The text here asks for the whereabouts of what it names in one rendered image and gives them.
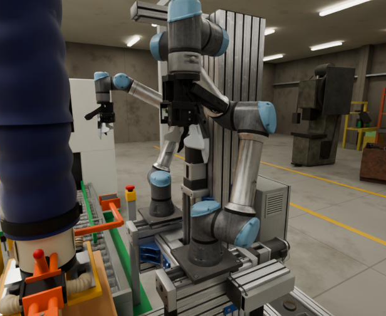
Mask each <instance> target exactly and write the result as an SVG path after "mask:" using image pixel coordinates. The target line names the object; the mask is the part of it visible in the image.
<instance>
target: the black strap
mask: <svg viewBox="0 0 386 316"><path fill-rule="evenodd" d="M80 214H83V207H82V203H81V201H79V200H76V204H75V207H74V208H73V209H71V210H69V211H68V212H66V213H64V214H62V215H59V216H56V217H54V218H50V219H46V220H42V221H36V222H31V223H12V222H9V221H6V219H5V217H4V215H3V213H2V214H1V215H0V223H1V229H2V231H3V232H4V233H6V234H10V235H12V236H33V235H38V234H45V233H49V232H52V231H56V230H58V229H61V228H64V227H65V226H68V225H69V224H71V223H73V222H74V221H75V220H77V219H78V217H79V216H80Z"/></svg>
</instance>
